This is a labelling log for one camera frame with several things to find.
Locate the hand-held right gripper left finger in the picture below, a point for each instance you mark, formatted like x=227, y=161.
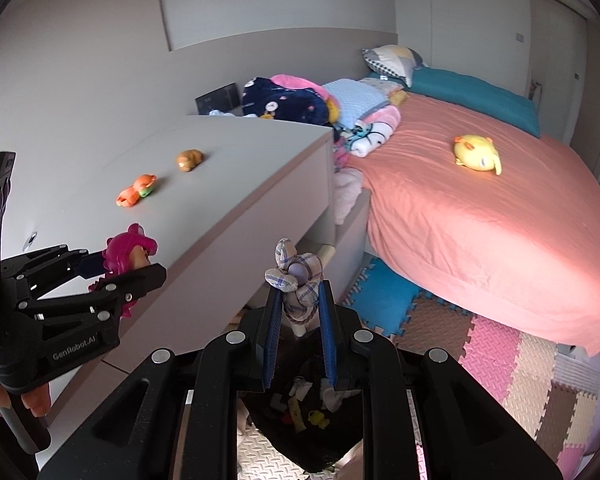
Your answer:
x=272, y=340

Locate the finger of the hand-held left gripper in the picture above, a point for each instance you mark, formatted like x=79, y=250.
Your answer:
x=87, y=265
x=135, y=280

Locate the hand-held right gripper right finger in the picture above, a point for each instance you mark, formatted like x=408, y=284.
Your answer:
x=328, y=340

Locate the pink toy figure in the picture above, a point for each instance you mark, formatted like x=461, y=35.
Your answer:
x=130, y=252

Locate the white cloth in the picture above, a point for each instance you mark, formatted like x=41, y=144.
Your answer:
x=332, y=397

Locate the yellow snack packet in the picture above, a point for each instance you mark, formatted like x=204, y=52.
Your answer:
x=296, y=412

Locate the black trash bag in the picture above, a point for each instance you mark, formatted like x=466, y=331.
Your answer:
x=310, y=452

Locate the person's left hand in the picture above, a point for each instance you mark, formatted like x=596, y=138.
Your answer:
x=35, y=402

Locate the metal desk grommet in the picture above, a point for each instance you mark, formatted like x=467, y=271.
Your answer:
x=30, y=241

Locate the small yellow-green plastic toy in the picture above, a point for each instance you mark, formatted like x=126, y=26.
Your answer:
x=319, y=417

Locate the orange toy figure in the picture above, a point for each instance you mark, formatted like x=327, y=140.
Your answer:
x=137, y=190

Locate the brown toy figure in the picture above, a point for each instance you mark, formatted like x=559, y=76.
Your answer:
x=189, y=160

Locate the pale pink fluffy cloth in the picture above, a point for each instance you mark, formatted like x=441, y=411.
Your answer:
x=345, y=190

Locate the bed with pink sheet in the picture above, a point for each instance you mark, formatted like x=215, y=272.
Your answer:
x=455, y=220

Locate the pastel foam puzzle mat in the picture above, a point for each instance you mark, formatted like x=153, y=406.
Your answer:
x=505, y=375

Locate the white and pink printed blanket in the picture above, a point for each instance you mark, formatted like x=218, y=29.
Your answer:
x=375, y=132

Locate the navy printed blanket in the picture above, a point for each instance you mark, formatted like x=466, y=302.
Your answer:
x=285, y=100

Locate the yellow plush chick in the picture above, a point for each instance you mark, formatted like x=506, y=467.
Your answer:
x=475, y=155

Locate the light blue knitted blanket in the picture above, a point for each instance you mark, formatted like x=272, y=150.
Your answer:
x=355, y=97

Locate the pink fluffy blanket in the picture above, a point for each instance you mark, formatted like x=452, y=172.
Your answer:
x=292, y=81

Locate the teal pillow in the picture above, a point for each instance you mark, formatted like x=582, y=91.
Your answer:
x=470, y=92

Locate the checked patchwork pillow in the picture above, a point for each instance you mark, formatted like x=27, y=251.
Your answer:
x=392, y=60

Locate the dark wall socket panel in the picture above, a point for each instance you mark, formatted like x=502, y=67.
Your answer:
x=217, y=99

